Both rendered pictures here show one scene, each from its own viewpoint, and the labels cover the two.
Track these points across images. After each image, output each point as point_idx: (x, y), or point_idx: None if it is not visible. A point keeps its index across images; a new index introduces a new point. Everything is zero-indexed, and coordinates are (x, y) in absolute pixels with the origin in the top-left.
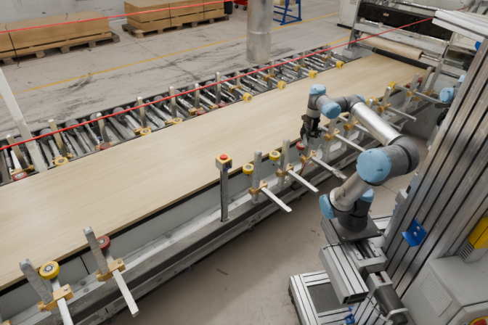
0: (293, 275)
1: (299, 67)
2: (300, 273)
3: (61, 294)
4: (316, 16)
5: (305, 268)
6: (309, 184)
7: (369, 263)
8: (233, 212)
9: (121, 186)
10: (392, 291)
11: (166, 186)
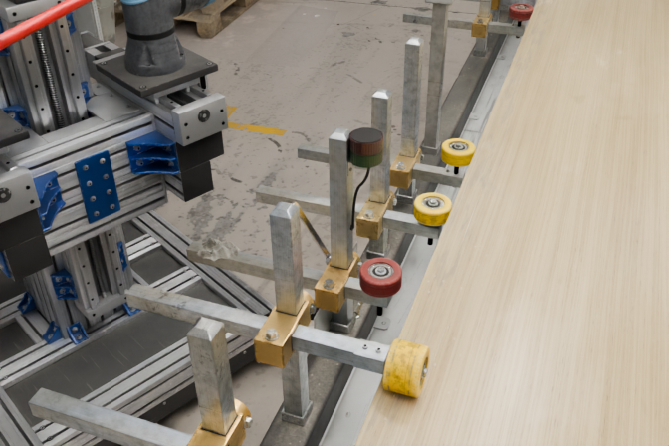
0: (282, 397)
1: None
2: (268, 408)
3: None
4: None
5: (261, 426)
6: (284, 195)
7: (119, 53)
8: (426, 164)
9: (624, 47)
10: (85, 43)
11: (557, 69)
